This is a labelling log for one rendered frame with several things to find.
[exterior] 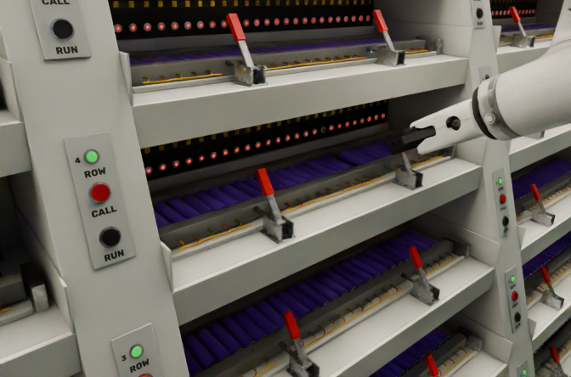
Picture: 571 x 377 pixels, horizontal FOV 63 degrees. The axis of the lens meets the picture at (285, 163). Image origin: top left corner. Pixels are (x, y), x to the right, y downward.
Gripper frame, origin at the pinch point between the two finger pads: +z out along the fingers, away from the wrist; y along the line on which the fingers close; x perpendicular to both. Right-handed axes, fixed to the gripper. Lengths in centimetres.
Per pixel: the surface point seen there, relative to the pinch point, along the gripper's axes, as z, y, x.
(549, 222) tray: 3.7, 42.3, -25.9
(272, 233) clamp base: 1.4, -27.7, -6.4
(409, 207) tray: 0.5, -3.0, -10.1
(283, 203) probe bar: 5.5, -21.9, -3.4
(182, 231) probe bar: 5.1, -37.3, -2.6
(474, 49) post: -4.9, 20.2, 11.8
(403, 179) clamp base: 1.6, -1.0, -5.8
